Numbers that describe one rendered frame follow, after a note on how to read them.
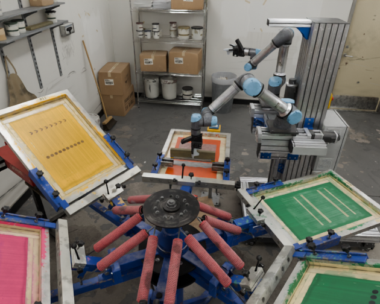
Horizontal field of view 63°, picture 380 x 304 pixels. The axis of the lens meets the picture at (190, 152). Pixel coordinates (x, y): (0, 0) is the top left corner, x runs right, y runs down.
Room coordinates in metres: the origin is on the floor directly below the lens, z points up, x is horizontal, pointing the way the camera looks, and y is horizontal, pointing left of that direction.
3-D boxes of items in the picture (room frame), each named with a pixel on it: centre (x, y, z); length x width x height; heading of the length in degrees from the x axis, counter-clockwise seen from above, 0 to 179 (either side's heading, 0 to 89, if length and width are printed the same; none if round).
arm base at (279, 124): (2.26, -0.75, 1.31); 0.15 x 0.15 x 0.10
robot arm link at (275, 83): (2.76, -0.78, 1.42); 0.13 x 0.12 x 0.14; 151
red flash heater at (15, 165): (2.09, 1.22, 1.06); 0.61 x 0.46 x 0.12; 52
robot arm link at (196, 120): (2.05, -0.04, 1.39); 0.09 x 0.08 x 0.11; 96
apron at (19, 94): (3.07, 1.81, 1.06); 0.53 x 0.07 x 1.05; 172
